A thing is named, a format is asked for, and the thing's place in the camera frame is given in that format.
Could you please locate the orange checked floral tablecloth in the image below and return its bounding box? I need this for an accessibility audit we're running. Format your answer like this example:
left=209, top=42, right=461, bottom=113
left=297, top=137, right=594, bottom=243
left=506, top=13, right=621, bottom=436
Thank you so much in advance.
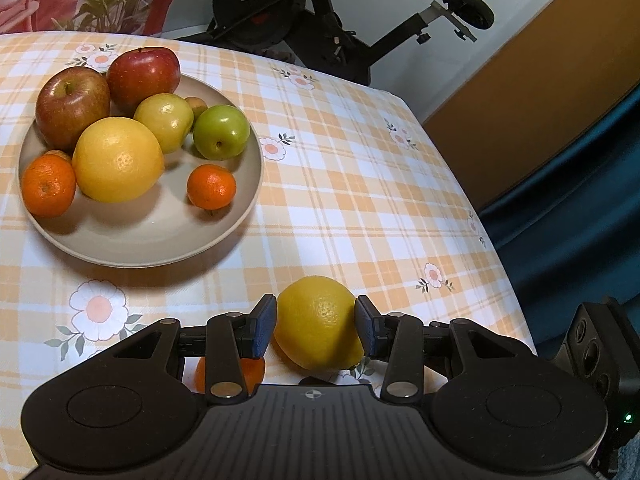
left=0, top=30, right=538, bottom=480

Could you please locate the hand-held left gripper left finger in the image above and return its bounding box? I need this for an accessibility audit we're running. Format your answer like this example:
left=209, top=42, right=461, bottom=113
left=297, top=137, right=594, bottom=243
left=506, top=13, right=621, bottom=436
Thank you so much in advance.
left=100, top=294, right=278, bottom=406

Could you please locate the beige round plate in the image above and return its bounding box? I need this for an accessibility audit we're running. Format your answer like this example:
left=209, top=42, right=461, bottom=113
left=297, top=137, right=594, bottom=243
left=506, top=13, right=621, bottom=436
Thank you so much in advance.
left=18, top=71, right=265, bottom=268

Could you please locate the bright red apple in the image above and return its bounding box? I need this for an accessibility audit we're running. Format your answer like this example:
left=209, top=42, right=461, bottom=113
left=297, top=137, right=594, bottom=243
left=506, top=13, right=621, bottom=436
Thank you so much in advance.
left=106, top=47, right=181, bottom=116

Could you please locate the small green apple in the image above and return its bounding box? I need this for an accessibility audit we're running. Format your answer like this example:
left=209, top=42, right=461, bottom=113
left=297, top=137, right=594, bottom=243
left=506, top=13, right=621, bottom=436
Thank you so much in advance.
left=193, top=104, right=250, bottom=161

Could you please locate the dark teal cloth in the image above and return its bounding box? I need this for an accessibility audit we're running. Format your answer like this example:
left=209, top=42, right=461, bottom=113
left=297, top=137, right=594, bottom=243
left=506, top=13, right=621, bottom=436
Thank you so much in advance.
left=477, top=85, right=640, bottom=361

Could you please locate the brownish red apple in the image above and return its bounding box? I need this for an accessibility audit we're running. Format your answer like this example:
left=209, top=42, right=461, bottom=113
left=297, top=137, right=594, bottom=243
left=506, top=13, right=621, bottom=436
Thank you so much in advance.
left=35, top=66, right=111, bottom=153

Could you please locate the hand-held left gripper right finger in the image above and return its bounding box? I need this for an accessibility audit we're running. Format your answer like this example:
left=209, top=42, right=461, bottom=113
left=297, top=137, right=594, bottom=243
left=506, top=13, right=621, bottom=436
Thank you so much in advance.
left=352, top=296, right=526, bottom=405

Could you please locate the orange wooden panel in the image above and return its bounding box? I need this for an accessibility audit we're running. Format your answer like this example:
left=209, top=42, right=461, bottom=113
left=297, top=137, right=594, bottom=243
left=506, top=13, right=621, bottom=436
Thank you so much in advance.
left=421, top=0, right=640, bottom=212

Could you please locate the large yellow orange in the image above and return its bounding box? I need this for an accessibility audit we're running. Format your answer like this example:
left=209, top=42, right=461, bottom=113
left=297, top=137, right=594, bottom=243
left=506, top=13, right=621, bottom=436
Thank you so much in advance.
left=272, top=276, right=366, bottom=372
left=71, top=116, right=165, bottom=204

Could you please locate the tangerine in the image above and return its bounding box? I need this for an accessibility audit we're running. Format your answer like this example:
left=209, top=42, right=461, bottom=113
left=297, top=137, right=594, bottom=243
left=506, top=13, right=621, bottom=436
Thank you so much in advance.
left=186, top=164, right=237, bottom=210
left=21, top=154, right=77, bottom=219
left=194, top=355, right=267, bottom=395

